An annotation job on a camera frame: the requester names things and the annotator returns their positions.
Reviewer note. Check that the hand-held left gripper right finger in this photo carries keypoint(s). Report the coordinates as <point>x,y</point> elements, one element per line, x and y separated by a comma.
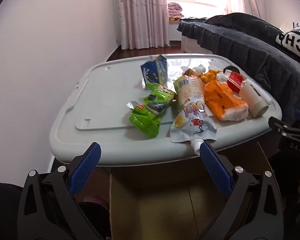
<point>215,170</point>

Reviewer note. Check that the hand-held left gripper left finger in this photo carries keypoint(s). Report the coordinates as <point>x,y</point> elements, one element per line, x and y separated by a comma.
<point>86,170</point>

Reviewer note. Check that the white spout pouch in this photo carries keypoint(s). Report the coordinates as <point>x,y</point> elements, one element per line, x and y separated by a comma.
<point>190,123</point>

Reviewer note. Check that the brown cardboard box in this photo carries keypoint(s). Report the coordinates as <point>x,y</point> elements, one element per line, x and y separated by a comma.
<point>150,205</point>

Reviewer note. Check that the black sock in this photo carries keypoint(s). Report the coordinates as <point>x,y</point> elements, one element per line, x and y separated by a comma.
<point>231,68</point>

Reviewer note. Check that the pink textured cloth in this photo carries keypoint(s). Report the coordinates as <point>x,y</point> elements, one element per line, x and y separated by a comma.
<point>96,201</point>

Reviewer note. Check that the white plastic bottle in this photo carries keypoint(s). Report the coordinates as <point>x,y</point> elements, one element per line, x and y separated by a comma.
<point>252,100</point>

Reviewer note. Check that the red packet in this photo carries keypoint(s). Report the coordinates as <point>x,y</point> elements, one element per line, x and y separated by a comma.
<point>235,81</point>

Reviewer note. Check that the orange snack packet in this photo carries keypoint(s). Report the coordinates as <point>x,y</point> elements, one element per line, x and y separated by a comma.
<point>220,97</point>

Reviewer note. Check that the grey plastic storage box lid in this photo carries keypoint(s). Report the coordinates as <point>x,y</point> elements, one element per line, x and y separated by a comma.
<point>102,105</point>

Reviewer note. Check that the green snack packet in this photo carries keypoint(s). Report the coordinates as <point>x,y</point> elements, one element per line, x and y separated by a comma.
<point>145,115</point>

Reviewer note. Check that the yellow-green cracker packet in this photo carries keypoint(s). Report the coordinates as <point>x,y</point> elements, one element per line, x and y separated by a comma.
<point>190,90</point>

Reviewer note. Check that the orange toy dinosaur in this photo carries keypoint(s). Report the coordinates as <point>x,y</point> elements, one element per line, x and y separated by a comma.
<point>211,76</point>

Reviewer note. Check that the dark grey blanket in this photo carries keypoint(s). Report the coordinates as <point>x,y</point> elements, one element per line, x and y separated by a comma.
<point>252,45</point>

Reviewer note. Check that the white crumpled tissue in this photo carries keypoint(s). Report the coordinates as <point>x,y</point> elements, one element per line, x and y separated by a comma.
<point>199,68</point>

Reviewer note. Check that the blue snack packet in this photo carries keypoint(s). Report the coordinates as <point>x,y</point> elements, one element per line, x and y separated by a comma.
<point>152,72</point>

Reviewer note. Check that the folded pink blankets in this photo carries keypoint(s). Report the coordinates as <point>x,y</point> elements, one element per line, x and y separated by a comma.
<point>175,11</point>

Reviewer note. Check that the white bed frame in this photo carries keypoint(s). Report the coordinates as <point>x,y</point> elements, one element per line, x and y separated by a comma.
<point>192,45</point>

